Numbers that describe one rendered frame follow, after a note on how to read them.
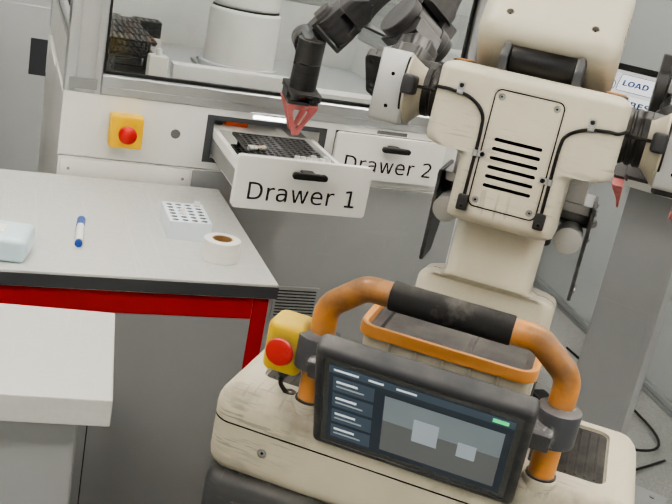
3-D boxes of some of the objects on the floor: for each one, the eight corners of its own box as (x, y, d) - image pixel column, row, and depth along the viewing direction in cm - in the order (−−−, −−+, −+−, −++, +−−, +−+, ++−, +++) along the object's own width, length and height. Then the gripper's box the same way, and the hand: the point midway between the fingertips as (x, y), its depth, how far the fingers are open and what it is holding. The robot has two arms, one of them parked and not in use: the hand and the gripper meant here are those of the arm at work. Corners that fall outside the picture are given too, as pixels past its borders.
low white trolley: (218, 622, 197) (279, 285, 173) (-111, 644, 176) (-94, 263, 152) (176, 465, 248) (218, 188, 224) (-82, 467, 227) (-66, 162, 203)
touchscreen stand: (620, 591, 233) (755, 196, 201) (455, 511, 253) (554, 139, 221) (665, 507, 275) (782, 169, 243) (521, 444, 295) (612, 124, 263)
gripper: (287, 51, 199) (272, 121, 205) (296, 67, 190) (281, 139, 197) (318, 56, 201) (303, 125, 208) (329, 72, 192) (312, 143, 199)
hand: (293, 128), depth 202 cm, fingers open, 3 cm apart
